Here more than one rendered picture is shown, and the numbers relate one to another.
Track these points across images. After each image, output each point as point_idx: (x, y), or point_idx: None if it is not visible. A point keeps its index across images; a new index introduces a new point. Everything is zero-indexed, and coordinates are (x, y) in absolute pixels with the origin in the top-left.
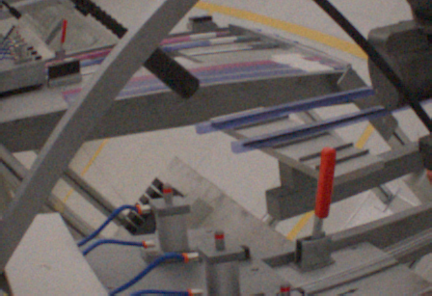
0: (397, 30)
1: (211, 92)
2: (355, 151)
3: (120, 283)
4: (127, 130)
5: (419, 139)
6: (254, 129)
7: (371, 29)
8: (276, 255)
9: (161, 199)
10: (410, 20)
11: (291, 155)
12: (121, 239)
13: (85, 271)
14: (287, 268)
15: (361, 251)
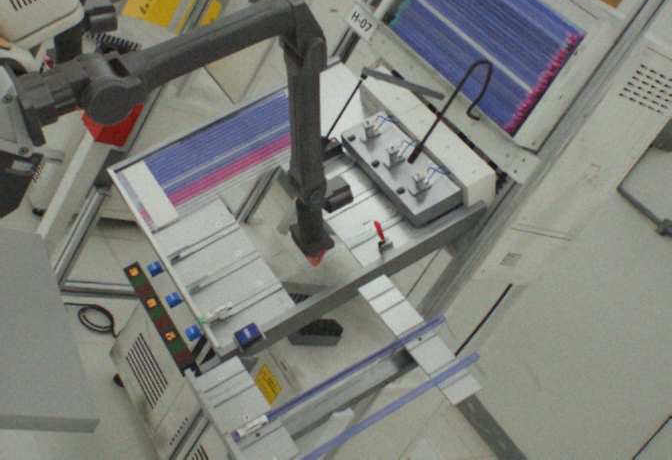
0: (334, 179)
1: None
2: (376, 304)
3: (428, 165)
4: None
5: (333, 241)
6: (444, 356)
7: (347, 184)
8: (400, 245)
9: (421, 177)
10: (326, 194)
11: (411, 308)
12: (443, 196)
13: (433, 150)
14: (395, 246)
15: (366, 258)
